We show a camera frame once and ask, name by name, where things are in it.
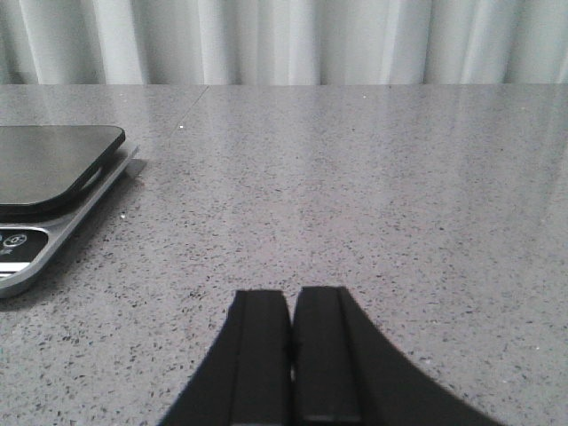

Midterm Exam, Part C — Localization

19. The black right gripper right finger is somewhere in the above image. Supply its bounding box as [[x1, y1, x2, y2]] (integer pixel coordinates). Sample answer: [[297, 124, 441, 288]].
[[293, 287, 495, 425]]

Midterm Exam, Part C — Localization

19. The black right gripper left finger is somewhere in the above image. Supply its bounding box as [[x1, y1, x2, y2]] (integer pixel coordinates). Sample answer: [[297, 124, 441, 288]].
[[161, 290, 292, 426]]

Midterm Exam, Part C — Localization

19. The silver digital kitchen scale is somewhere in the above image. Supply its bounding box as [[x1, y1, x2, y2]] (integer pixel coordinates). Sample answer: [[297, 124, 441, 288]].
[[1, 125, 144, 298]]

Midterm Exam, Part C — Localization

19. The white pleated curtain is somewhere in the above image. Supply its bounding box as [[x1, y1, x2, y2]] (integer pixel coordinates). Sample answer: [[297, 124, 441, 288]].
[[1, 1, 567, 85]]

